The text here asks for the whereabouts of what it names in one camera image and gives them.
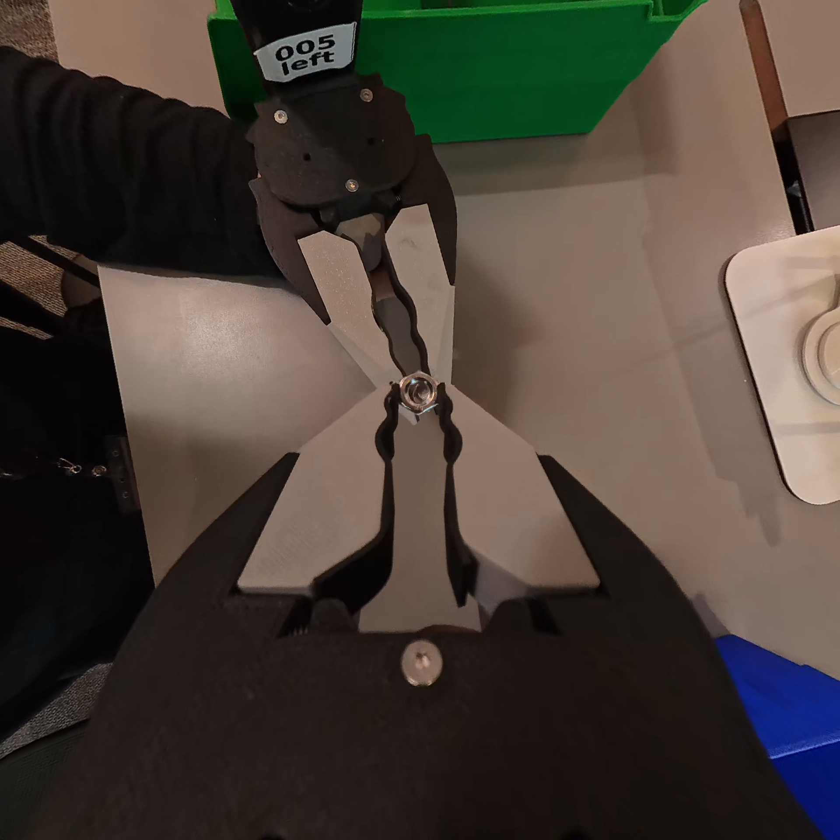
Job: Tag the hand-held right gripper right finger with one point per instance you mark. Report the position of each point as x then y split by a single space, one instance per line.
525 518

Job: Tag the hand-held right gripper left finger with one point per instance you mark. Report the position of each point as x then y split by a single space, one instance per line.
315 518

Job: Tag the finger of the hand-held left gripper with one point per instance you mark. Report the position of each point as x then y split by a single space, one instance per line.
341 289
426 282

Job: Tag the silver hex nut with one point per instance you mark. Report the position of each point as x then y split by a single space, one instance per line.
432 401

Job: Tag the green plastic bin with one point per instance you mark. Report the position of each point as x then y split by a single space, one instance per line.
492 79

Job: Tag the blue plastic bin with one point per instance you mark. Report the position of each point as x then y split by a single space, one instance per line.
807 754

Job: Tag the person's left forearm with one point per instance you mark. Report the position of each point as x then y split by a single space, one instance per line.
131 184

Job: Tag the white document stand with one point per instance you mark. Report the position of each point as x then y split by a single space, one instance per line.
768 394

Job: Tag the black flat panel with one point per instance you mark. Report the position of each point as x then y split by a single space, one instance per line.
814 170

